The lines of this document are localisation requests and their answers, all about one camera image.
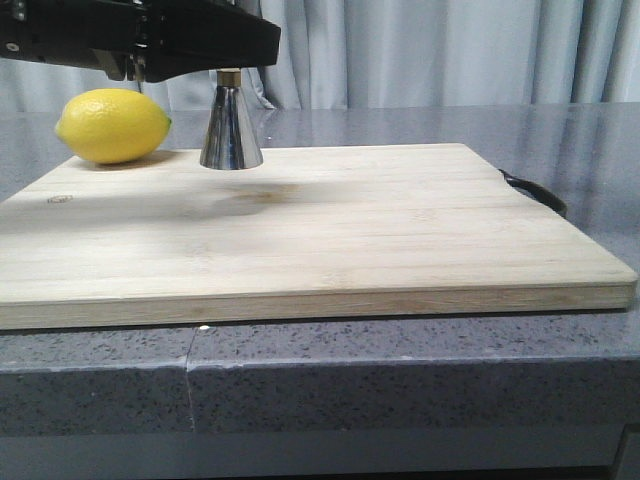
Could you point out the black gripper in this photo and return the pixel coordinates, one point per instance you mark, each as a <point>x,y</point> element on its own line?
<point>148,41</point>

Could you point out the steel double jigger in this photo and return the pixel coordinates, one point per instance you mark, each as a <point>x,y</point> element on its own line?
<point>230,143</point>

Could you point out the grey curtain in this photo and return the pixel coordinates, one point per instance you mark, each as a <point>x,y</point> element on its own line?
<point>397,54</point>

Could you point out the yellow lemon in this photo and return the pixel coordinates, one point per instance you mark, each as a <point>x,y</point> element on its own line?
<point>109,126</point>

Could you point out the light wooden cutting board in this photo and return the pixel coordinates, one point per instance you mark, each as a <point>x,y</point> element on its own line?
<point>313,232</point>

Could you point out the black cutting board handle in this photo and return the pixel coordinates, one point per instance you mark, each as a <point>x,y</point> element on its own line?
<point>536,192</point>

